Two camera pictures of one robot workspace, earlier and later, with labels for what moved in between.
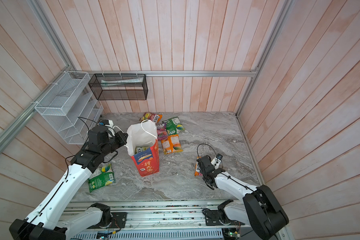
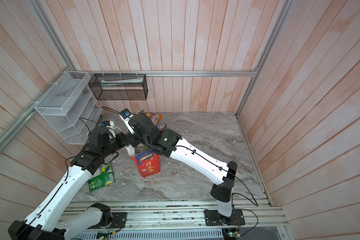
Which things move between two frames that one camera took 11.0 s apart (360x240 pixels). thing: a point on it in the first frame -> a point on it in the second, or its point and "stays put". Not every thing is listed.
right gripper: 201,171 -> 132,138
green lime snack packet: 106,177 stays put
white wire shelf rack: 69,106 stays put
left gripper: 123,141 stays put
